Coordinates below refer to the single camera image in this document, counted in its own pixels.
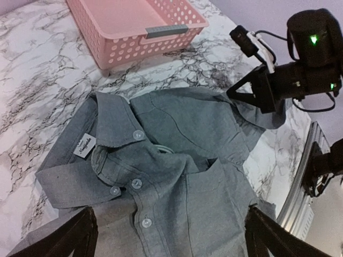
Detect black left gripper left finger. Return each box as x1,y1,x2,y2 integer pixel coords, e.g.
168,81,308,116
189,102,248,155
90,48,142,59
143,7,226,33
8,207,98,256

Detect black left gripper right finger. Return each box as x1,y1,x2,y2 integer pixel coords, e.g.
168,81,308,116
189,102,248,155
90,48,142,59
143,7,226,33
245,205,329,257

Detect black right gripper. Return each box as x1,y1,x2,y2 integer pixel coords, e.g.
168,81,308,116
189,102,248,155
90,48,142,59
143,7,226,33
226,65,280,114

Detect grey button-up shirt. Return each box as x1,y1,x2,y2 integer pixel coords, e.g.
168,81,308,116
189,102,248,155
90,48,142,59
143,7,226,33
12,88,286,256

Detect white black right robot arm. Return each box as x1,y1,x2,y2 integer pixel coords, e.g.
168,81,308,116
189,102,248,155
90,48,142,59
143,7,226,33
227,9,342,114

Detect pink perforated plastic basket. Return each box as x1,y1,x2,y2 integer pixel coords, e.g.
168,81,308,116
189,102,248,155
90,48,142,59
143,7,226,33
67,0,208,70

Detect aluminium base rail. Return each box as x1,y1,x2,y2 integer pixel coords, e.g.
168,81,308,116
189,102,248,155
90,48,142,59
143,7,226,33
277,122,330,240

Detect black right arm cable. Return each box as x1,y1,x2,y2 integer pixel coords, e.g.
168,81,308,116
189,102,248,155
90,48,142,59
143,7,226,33
254,29,337,113

